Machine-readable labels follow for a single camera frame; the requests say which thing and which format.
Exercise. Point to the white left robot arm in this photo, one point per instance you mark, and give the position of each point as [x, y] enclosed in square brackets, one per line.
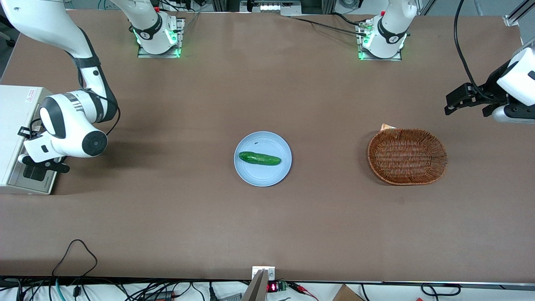
[393, 21]

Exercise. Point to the red clip leads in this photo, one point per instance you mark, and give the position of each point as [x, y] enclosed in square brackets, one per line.
[299, 286]

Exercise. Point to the orange paper tag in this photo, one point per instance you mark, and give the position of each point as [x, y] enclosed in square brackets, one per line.
[386, 127]

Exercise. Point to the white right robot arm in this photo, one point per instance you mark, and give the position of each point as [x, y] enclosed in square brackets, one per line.
[62, 121]

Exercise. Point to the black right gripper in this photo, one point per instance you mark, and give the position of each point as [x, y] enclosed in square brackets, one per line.
[37, 174]

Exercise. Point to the brown wicker oval basket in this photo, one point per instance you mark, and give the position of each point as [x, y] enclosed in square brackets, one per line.
[407, 156]

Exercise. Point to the aluminium frame profile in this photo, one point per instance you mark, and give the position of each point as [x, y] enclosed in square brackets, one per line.
[516, 14]

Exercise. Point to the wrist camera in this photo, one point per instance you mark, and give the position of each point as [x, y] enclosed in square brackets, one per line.
[514, 113]
[23, 159]

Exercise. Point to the red digit display module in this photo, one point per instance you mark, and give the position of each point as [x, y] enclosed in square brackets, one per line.
[272, 287]

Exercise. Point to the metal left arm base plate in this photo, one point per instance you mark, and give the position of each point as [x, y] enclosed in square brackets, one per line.
[380, 59]

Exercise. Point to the lit power strip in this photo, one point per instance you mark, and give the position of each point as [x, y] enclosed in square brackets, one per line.
[269, 7]

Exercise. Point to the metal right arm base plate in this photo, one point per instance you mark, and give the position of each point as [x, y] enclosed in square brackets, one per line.
[159, 55]

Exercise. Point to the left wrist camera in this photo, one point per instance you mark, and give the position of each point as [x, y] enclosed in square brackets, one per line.
[514, 113]

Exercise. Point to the white toaster oven body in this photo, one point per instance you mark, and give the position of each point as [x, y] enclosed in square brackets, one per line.
[14, 121]

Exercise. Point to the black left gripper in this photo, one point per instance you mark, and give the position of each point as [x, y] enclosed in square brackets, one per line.
[492, 89]

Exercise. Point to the light blue round plate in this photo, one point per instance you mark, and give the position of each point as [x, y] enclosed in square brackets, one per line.
[267, 175]

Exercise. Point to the brown cardboard box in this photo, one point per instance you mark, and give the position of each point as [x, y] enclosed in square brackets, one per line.
[347, 294]

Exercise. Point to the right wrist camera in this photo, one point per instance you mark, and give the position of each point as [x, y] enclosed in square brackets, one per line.
[23, 159]

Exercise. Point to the red warning sticker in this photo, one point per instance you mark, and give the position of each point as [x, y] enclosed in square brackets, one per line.
[33, 96]

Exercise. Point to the green cucumber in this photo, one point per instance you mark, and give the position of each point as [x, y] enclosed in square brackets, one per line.
[259, 158]

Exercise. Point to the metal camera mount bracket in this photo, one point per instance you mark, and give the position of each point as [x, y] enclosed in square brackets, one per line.
[259, 288]

